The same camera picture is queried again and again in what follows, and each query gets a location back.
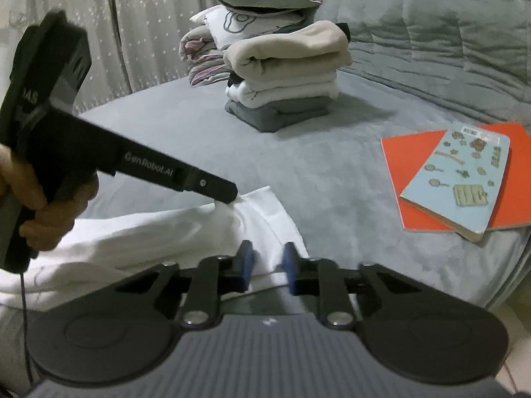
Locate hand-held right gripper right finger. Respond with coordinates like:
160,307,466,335
282,241,440,328

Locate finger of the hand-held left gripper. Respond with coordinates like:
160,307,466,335
176,166,240,205

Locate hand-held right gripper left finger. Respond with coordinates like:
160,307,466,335
106,240,255,327

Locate white long-sleeve shirt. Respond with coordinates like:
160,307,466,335
0,186,310,311

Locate person's left hand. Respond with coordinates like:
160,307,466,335
0,144,100,254

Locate grey star-print curtain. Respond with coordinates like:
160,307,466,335
25,0,121,112
110,0,220,96

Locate white folded garment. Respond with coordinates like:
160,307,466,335
225,68,341,108

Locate folded floral quilt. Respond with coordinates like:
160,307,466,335
179,25,233,88

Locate orange book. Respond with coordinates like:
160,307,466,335
381,122,531,233

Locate white flower-outline pillow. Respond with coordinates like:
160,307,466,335
190,4,310,48

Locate light blue illustrated book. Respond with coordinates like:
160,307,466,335
399,121,512,243

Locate grey padded headboard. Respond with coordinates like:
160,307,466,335
278,0,531,133

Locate black cable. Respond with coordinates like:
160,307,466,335
19,271,36,386

